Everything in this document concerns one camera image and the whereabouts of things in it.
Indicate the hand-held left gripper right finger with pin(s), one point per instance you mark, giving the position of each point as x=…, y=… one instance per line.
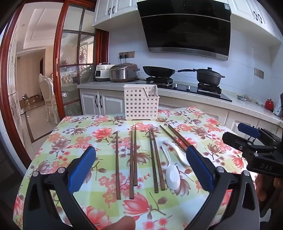
x=199, y=168

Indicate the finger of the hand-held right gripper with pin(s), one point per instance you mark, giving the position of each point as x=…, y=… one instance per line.
x=236, y=141
x=248, y=130

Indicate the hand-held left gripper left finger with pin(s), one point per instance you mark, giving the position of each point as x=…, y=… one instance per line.
x=81, y=170

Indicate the brown wooden chopstick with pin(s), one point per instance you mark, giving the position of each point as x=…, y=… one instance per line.
x=153, y=163
x=117, y=165
x=179, y=136
x=172, y=138
x=135, y=154
x=131, y=165
x=158, y=163

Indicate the white plastic lattice basket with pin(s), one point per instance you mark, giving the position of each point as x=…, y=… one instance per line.
x=141, y=104

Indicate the person's right hand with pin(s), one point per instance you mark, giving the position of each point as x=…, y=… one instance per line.
x=263, y=188

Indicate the person's left hand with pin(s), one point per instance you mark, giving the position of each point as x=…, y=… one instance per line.
x=117, y=223

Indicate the white ceramic spoon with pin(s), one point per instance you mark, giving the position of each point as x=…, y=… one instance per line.
x=181, y=158
x=173, y=174

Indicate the red canister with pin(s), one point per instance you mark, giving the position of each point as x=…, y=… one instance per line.
x=270, y=105

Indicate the floral checked tablecloth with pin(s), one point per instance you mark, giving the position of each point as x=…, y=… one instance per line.
x=88, y=137

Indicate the black lidded pot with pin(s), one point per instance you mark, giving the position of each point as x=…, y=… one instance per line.
x=209, y=77

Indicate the black gas stove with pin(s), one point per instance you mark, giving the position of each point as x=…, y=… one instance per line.
x=188, y=88

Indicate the white base cabinet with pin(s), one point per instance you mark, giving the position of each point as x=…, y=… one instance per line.
x=110, y=104

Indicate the white ornate chair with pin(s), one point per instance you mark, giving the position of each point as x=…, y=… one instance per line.
x=47, y=92

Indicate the cardboard box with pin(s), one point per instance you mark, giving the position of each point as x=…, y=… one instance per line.
x=35, y=98
x=24, y=103

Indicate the light stone countertop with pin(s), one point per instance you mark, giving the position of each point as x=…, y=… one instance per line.
x=99, y=85

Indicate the white electric cooker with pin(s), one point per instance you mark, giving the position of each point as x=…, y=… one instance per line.
x=102, y=73

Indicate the black wok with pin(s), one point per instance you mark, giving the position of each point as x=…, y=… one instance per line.
x=158, y=70

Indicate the silver rice cooker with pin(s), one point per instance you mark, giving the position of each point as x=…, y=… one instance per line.
x=123, y=73

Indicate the glass sliding door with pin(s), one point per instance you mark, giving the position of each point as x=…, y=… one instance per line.
x=75, y=55

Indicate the black range hood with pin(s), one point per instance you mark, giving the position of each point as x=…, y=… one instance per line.
x=188, y=28

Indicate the wall socket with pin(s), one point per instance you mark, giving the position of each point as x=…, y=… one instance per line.
x=127, y=54
x=259, y=73

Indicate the white wall cabinet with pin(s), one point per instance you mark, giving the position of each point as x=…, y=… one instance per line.
x=119, y=11
x=254, y=15

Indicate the red wooden door frame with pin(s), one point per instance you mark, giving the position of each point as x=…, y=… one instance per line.
x=8, y=73

